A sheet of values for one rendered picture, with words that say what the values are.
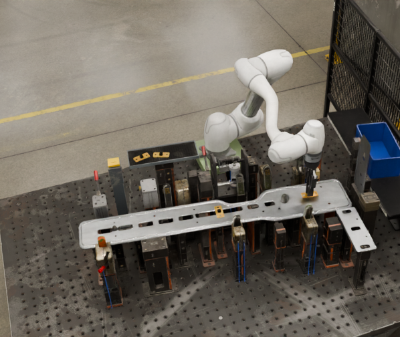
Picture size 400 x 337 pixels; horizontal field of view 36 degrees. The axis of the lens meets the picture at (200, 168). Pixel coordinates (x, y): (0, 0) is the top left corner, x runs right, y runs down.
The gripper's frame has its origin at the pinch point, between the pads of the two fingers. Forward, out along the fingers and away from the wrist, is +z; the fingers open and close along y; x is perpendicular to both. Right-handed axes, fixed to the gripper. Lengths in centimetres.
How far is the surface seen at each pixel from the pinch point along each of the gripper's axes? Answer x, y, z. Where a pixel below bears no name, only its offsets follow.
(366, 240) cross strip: 16.7, 34.7, 6.1
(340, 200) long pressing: 14.6, 6.3, 5.7
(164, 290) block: -81, 20, 34
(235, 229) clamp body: -42.6, 17.9, 1.2
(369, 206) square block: 25.3, 16.7, 2.4
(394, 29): 136, -195, 27
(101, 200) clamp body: -105, -16, -1
